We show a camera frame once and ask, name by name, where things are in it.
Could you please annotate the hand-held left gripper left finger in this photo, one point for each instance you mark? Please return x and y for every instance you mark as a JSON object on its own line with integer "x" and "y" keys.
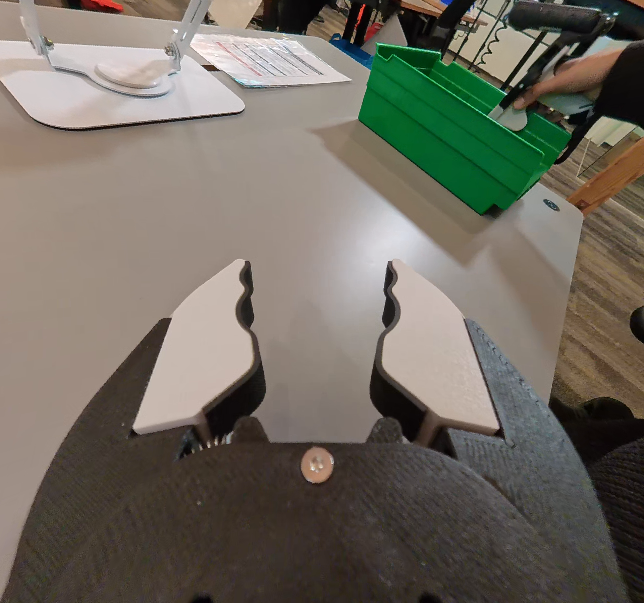
{"x": 201, "y": 361}

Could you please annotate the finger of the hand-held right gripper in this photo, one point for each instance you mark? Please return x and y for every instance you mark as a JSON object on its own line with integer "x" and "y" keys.
{"x": 510, "y": 120}

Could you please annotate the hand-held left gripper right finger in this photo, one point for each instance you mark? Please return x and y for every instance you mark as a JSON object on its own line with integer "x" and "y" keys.
{"x": 432, "y": 361}

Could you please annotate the green plastic bin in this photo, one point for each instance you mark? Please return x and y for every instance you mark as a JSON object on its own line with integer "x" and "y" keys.
{"x": 427, "y": 135}

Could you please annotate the person's right forearm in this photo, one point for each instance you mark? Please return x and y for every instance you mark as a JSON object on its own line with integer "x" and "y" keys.
{"x": 626, "y": 85}

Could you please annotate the grey desk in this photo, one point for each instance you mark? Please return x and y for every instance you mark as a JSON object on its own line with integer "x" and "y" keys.
{"x": 201, "y": 200}

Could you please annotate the person's right hand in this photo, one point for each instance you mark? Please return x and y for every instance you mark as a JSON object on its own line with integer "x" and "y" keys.
{"x": 578, "y": 77}

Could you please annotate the black office chair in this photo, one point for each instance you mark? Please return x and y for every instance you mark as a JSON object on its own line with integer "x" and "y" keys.
{"x": 458, "y": 9}

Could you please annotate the wooden beam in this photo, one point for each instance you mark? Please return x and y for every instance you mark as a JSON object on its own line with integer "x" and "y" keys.
{"x": 609, "y": 175}

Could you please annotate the white board panel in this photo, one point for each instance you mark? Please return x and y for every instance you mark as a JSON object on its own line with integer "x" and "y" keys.
{"x": 392, "y": 32}

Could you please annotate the red item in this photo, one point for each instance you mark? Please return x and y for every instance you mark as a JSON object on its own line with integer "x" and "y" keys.
{"x": 376, "y": 28}

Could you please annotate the blue plastic tub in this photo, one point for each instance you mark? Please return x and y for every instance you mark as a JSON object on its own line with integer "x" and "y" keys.
{"x": 352, "y": 52}

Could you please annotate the person's black clothed legs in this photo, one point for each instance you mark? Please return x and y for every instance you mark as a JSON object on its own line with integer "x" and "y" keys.
{"x": 614, "y": 487}

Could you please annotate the laminated paper sheet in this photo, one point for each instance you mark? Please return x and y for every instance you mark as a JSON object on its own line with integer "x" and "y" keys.
{"x": 271, "y": 59}

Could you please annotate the white board stand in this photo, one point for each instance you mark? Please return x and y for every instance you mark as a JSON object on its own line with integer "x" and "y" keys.
{"x": 100, "y": 95}

